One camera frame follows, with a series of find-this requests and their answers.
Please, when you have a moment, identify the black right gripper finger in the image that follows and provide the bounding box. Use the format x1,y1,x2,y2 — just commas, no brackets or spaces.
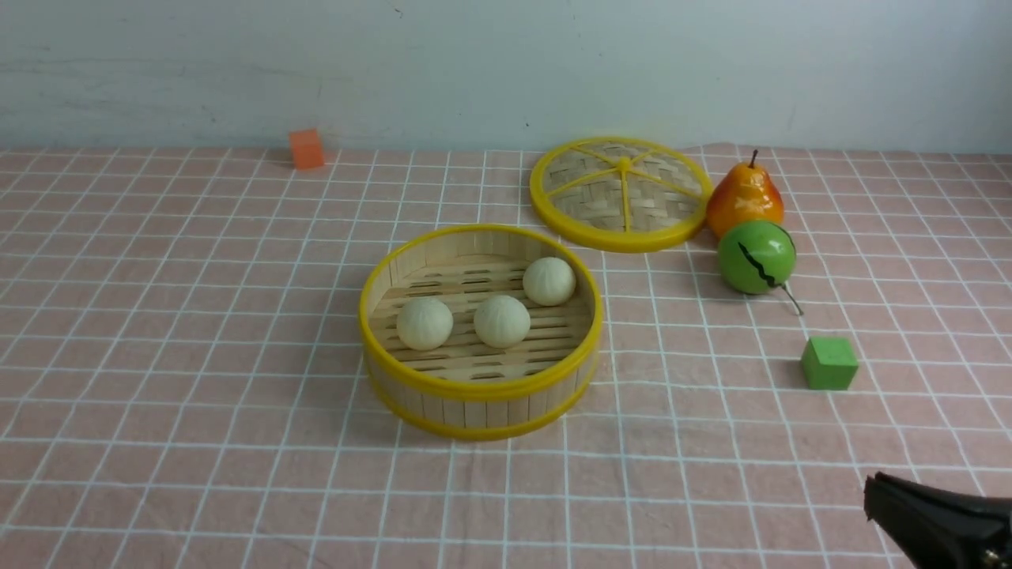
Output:
864,472,1011,554

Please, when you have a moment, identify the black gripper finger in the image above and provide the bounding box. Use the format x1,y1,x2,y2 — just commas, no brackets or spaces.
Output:
863,488,989,568

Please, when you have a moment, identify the white bun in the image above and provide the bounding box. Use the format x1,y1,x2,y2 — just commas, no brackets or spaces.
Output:
395,296,453,352
473,295,531,349
522,257,577,307

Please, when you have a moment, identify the yellow bamboo steamer lid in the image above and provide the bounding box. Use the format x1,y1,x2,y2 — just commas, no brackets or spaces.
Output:
528,137,713,254

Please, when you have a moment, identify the yellow bamboo steamer tray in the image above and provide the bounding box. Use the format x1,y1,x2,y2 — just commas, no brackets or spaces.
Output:
358,224,604,440

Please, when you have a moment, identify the green cube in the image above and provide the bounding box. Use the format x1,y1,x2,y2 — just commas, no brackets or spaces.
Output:
800,336,859,391

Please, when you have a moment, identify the green toy watermelon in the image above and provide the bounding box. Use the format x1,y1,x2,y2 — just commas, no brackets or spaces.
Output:
718,219,805,316

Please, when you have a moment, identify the orange toy pear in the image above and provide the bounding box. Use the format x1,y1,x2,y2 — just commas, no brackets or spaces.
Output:
706,149,784,240

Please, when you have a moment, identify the orange cube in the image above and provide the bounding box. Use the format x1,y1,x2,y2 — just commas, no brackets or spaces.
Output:
288,127,326,171

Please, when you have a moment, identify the pink checkered tablecloth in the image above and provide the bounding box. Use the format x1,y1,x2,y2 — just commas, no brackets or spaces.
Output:
1,148,1011,568

